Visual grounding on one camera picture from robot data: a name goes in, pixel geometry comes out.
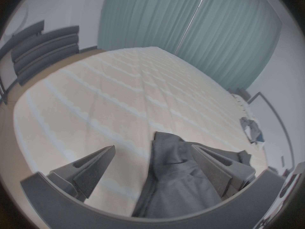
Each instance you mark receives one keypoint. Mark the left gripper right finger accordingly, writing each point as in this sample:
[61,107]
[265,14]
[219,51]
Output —
[221,169]

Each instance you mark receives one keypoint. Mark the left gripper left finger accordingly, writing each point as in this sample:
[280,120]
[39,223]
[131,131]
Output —
[93,168]

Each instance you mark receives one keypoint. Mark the black T-shirt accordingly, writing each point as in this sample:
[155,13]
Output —
[171,182]

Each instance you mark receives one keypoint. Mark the pile of clothes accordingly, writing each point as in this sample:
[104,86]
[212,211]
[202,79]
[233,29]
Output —
[252,130]

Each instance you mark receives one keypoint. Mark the bed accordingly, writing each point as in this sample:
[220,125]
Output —
[107,99]

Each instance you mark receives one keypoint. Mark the white printed pillow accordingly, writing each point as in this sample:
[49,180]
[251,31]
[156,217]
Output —
[244,105]

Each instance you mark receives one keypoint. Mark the grey bedside table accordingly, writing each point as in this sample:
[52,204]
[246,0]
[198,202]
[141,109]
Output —
[240,93]

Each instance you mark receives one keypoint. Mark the black chest of drawers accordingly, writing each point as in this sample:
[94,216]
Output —
[43,49]

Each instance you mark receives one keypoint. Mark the blue-green curtain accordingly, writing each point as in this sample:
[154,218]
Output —
[231,39]
[147,15]

